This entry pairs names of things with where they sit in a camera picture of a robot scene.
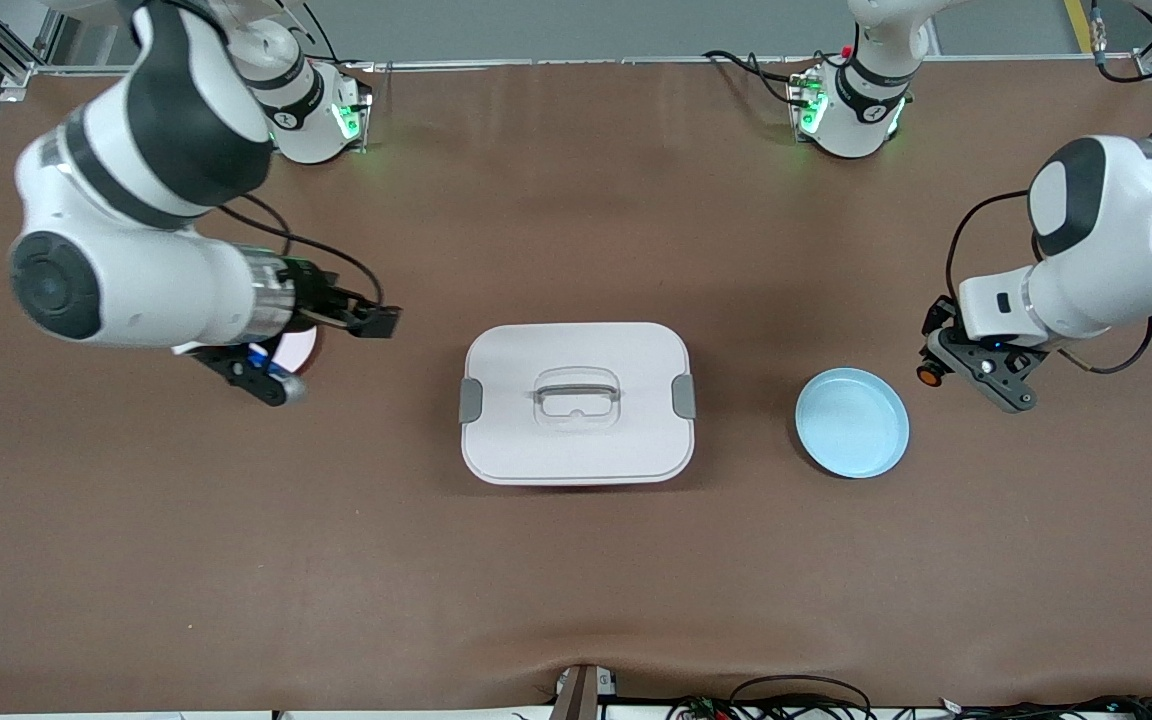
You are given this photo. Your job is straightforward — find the white lidded storage box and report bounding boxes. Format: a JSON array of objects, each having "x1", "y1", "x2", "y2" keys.
[{"x1": 459, "y1": 321, "x2": 697, "y2": 488}]

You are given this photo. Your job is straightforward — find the black base cables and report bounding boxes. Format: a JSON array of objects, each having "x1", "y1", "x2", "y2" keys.
[{"x1": 703, "y1": 48, "x2": 822, "y2": 106}]

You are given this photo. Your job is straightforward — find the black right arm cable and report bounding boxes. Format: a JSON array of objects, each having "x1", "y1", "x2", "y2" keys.
[{"x1": 219, "y1": 192, "x2": 387, "y2": 306}]

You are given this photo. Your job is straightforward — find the aluminium frame rail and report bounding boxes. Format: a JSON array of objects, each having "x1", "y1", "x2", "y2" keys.
[{"x1": 31, "y1": 55, "x2": 1152, "y2": 77}]

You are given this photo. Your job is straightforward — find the brown table mat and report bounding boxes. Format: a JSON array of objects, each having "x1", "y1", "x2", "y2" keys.
[{"x1": 0, "y1": 58, "x2": 1152, "y2": 716}]

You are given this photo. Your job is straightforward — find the black base cable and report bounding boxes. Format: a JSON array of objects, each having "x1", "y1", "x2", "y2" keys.
[{"x1": 301, "y1": 5, "x2": 377, "y2": 76}]

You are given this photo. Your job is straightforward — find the pink round plate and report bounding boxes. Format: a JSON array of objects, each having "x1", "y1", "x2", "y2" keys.
[{"x1": 271, "y1": 325, "x2": 320, "y2": 379}]

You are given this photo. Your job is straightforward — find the black cable bundle with loop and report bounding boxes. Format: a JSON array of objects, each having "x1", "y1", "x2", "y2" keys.
[{"x1": 666, "y1": 675, "x2": 874, "y2": 720}]

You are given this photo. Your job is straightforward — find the thin black cable loop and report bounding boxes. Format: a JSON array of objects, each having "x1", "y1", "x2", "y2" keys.
[{"x1": 1054, "y1": 315, "x2": 1152, "y2": 377}]

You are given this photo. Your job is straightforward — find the light blue round plate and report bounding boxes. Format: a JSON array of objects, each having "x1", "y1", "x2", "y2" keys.
[{"x1": 794, "y1": 367, "x2": 911, "y2": 480}]

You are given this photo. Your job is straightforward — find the aluminium camera stand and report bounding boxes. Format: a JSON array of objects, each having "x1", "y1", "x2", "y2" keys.
[{"x1": 551, "y1": 663, "x2": 619, "y2": 720}]

